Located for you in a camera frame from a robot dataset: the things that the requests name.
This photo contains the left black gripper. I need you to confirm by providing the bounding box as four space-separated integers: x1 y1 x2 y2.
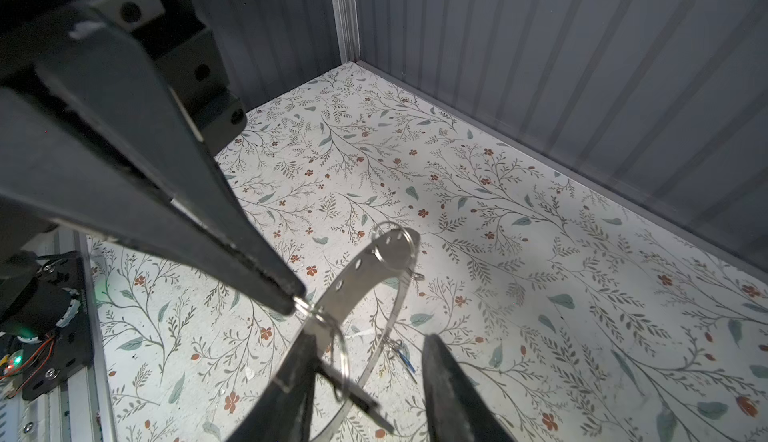
1 0 306 315

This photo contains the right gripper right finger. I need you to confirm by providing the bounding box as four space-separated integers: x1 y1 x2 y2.
422 334 514 442

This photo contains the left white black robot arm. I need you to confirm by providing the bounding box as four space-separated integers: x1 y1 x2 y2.
1 0 306 338

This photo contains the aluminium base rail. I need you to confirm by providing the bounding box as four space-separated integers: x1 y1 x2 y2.
1 228 117 441

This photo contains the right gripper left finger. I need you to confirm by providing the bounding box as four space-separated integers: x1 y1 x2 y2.
228 334 318 441

